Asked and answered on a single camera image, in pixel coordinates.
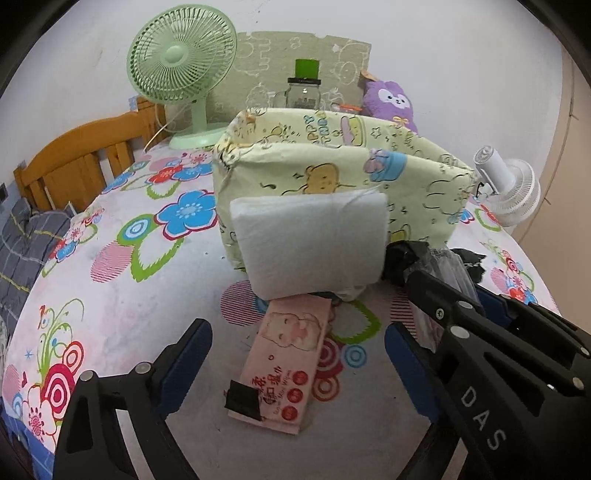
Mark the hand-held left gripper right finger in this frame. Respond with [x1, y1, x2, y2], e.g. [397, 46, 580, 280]
[384, 322, 462, 480]

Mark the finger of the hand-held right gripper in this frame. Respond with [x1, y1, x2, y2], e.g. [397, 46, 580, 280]
[475, 285, 591, 358]
[403, 268, 490, 342]

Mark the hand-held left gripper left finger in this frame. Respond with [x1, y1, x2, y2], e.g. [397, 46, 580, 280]
[53, 318, 213, 480]

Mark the pink wipes packet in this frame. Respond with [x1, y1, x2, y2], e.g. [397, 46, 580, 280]
[226, 298, 333, 437]

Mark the white towel bundle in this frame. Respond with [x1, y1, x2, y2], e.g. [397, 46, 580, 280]
[229, 188, 389, 300]

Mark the yellow fabric storage box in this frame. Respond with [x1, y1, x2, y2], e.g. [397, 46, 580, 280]
[212, 108, 476, 273]

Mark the floral tablecloth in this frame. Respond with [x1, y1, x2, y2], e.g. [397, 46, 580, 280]
[0, 134, 568, 480]

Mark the white standing fan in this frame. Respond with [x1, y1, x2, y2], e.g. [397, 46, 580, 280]
[473, 145, 541, 227]

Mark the beige door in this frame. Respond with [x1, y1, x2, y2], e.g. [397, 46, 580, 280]
[517, 44, 591, 333]

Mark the purple plush rabbit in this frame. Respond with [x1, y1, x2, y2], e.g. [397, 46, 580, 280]
[360, 78, 419, 134]

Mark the grey plaid bedding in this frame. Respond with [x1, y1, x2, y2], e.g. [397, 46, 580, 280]
[0, 196, 75, 324]

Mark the glass jar mug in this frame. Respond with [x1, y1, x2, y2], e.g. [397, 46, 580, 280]
[272, 78, 324, 112]

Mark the wooden bed headboard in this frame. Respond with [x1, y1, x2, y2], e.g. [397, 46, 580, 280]
[13, 99, 160, 213]

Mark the green printed board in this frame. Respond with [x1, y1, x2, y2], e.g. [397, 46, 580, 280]
[208, 31, 372, 123]

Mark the green desk fan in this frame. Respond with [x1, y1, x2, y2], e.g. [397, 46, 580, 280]
[127, 4, 237, 151]

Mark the white fan cable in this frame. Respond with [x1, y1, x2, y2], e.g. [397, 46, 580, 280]
[143, 104, 174, 153]

